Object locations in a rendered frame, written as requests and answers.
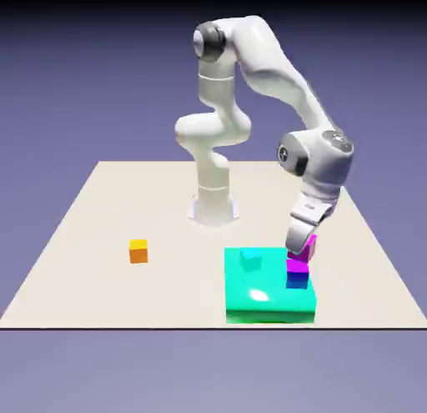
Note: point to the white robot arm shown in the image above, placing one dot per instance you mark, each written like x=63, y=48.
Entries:
x=267, y=69

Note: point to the small magenta cube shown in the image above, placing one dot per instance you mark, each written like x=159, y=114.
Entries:
x=310, y=250

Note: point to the large teal box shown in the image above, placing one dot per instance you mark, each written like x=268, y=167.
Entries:
x=263, y=296

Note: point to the small cyan cube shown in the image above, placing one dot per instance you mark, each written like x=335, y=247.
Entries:
x=250, y=259

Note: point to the small blue cube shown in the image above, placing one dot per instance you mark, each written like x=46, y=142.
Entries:
x=297, y=278

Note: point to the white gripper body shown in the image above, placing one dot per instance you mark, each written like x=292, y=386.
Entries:
x=298, y=234

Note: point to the small orange cube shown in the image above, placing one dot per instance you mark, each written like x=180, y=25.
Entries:
x=138, y=252

